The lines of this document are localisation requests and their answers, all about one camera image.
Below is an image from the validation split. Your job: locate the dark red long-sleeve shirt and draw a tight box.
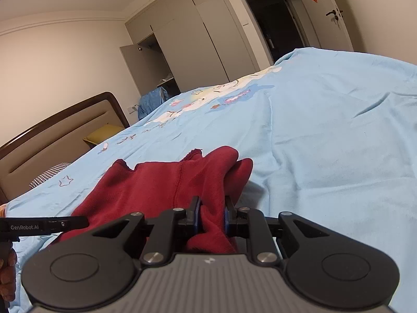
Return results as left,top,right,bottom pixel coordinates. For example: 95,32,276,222
73,146,253,254

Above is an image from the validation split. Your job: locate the blue clothes pile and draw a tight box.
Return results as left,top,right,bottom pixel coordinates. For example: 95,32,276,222
138,86,169,120

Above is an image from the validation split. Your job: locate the white bedroom door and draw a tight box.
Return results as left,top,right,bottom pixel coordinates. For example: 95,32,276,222
301,0,353,52

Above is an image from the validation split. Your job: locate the person's left hand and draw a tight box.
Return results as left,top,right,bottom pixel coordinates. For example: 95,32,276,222
0,248,17,302

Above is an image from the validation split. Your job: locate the black white checkered pillow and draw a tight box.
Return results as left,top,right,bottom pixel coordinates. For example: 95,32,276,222
29,162,70,189

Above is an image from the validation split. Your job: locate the brown padded bed headboard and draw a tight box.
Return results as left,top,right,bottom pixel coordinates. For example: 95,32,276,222
1,92,130,203

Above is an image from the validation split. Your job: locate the mustard yellow pillow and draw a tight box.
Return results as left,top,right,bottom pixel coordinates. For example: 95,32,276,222
83,124,124,148

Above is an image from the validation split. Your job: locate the light blue cartoon duvet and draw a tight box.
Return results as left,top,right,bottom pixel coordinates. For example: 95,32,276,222
6,48,416,312

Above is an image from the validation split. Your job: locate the grey built-in wardrobe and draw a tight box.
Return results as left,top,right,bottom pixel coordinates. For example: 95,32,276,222
124,0,272,92

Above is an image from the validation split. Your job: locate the white wall socket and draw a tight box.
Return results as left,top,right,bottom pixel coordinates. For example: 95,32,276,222
127,105,138,114

